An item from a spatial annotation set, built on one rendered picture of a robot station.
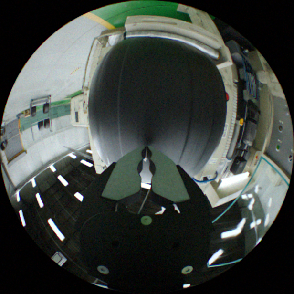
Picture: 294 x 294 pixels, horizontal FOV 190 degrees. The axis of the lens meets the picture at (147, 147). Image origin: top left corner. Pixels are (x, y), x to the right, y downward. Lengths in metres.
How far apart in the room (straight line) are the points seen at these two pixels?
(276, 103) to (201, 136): 0.63
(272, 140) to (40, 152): 12.13
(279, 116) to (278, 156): 0.20
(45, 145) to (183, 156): 11.53
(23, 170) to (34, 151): 2.48
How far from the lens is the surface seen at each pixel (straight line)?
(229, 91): 0.51
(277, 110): 0.70
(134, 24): 0.39
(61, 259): 1.06
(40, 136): 11.32
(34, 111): 5.39
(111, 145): 0.15
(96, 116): 0.15
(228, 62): 0.41
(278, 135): 0.67
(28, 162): 11.70
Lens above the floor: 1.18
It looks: 24 degrees up
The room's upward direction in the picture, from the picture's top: 177 degrees counter-clockwise
